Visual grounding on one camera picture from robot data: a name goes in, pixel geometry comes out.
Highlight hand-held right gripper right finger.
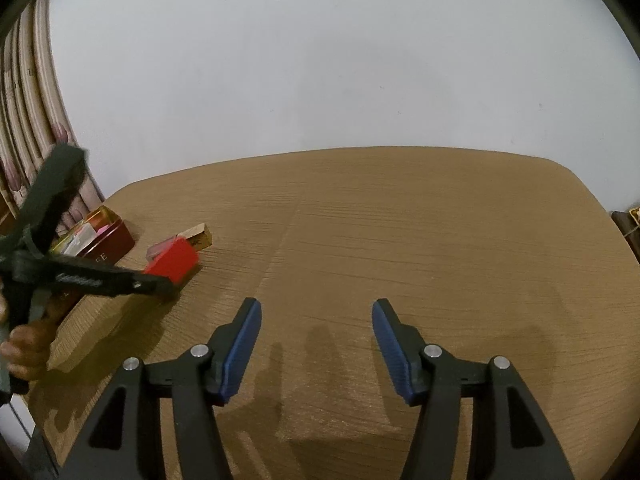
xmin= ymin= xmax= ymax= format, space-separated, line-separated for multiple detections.
xmin=371 ymin=298 xmax=576 ymax=480

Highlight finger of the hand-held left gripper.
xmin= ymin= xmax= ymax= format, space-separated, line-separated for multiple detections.
xmin=44 ymin=254 xmax=182 ymax=301
xmin=15 ymin=142 xmax=92 ymax=261

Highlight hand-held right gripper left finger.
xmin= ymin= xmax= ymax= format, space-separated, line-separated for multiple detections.
xmin=60 ymin=297 xmax=263 ymax=480

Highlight dark red tin box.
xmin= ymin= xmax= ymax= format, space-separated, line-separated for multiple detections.
xmin=47 ymin=205 xmax=137 ymax=281

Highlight white block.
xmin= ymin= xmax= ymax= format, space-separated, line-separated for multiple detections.
xmin=69 ymin=224 xmax=99 ymax=250

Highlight clear box with red contents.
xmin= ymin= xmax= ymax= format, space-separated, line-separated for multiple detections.
xmin=146 ymin=239 xmax=176 ymax=261

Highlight red block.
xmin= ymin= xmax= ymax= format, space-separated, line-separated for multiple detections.
xmin=142 ymin=236 xmax=201 ymax=285

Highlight gold printed block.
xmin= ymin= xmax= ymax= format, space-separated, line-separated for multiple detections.
xmin=179 ymin=223 xmax=213 ymax=253

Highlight person's left hand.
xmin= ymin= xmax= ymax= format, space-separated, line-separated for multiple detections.
xmin=0 ymin=287 xmax=79 ymax=382

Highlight beige leaf-print curtain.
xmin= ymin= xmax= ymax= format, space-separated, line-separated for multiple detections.
xmin=0 ymin=0 xmax=106 ymax=241

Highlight brown floral cloth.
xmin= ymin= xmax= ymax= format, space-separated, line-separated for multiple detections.
xmin=611 ymin=205 xmax=640 ymax=266

